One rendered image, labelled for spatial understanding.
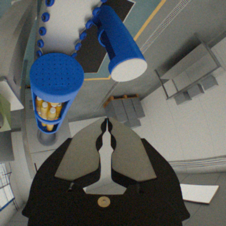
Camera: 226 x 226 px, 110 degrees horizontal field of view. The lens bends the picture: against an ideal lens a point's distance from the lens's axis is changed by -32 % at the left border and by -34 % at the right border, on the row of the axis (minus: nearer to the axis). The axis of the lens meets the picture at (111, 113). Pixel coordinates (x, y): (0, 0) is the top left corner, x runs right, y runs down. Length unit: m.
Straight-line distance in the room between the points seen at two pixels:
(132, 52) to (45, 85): 0.56
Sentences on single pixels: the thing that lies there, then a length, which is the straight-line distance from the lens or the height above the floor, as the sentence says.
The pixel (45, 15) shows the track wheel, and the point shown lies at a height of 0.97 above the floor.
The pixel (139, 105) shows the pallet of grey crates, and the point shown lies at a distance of 4.44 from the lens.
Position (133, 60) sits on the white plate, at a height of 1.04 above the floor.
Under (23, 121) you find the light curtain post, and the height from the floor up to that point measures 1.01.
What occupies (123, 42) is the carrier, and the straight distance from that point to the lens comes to 0.87.
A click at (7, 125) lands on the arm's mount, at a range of 0.70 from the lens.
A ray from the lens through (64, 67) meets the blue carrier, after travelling 0.63.
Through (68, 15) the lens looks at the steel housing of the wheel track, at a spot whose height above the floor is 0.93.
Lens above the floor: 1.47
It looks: 13 degrees down
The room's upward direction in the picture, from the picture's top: 164 degrees clockwise
